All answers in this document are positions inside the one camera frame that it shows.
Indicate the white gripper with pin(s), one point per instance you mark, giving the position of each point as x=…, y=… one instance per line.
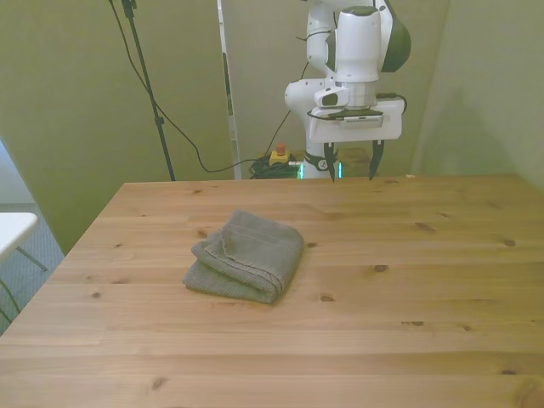
x=361, y=132

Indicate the grey towel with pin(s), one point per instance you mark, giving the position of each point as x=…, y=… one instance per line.
x=251, y=255

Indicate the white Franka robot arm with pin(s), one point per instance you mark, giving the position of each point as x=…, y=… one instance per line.
x=357, y=42

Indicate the yellow emergency stop box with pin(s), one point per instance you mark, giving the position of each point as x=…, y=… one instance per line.
x=279, y=156

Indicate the white upright pole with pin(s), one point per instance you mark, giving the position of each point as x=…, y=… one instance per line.
x=220, y=25

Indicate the pale blue panel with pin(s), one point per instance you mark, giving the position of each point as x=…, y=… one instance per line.
x=10, y=178

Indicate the white side table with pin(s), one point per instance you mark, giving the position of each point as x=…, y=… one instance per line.
x=15, y=231

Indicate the grey wrist camera bar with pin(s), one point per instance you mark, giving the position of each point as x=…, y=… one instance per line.
x=363, y=119

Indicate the black camera stand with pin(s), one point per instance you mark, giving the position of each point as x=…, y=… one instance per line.
x=142, y=68

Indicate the dark curved metal frame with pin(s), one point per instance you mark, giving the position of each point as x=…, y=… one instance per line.
x=9, y=297

